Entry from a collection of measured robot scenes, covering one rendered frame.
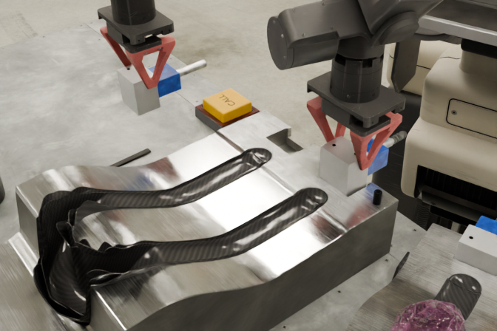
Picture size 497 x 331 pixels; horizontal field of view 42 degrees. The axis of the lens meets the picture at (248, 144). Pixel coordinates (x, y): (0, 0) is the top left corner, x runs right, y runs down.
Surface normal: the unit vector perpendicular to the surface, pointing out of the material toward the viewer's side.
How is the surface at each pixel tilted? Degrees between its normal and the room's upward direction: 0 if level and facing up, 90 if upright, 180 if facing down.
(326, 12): 38
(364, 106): 2
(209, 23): 0
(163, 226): 28
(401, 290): 24
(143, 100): 90
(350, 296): 0
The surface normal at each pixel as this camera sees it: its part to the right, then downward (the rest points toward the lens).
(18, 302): 0.00, -0.81
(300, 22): 0.11, -0.29
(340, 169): -0.79, 0.38
